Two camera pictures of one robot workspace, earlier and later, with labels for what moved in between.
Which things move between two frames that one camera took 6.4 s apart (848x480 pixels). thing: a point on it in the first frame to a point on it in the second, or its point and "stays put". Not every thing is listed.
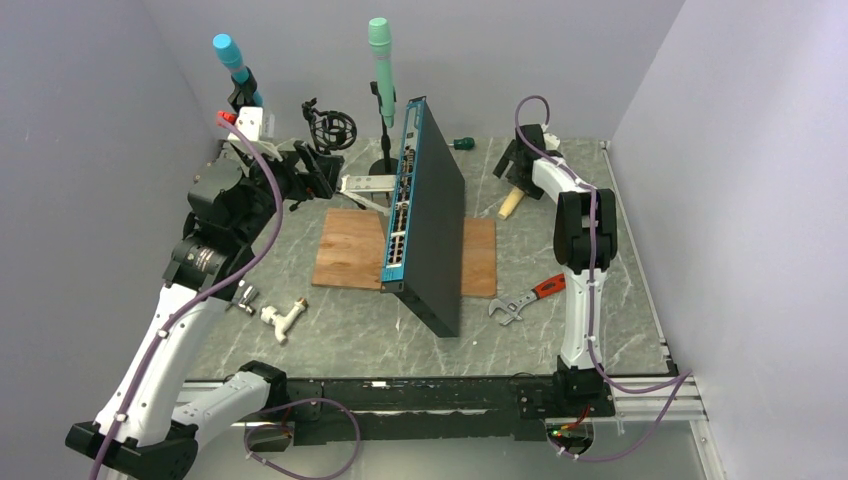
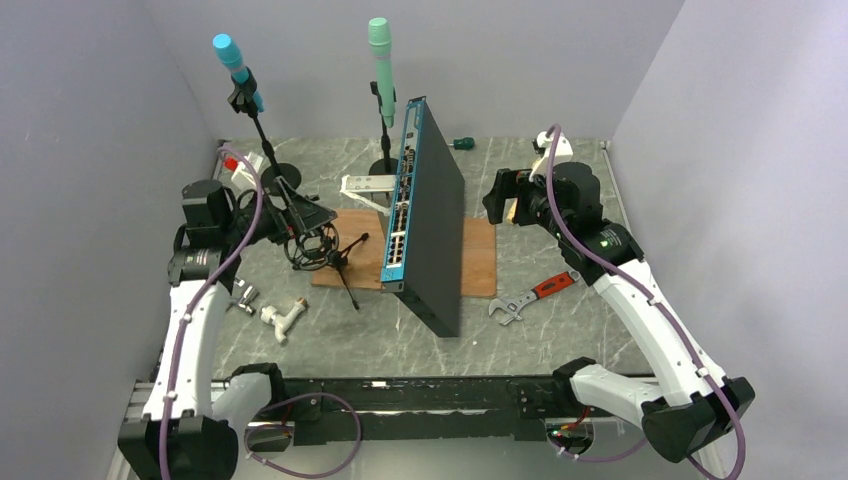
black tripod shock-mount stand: (330, 130) to (318, 251)
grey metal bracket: (353, 184) stays put
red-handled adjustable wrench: (554, 285) stays put
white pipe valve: (282, 322) stays put
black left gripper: (326, 168) to (304, 214)
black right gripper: (532, 191) to (511, 184)
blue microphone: (230, 55) stays put
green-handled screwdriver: (467, 143) stays put
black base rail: (491, 407) stays put
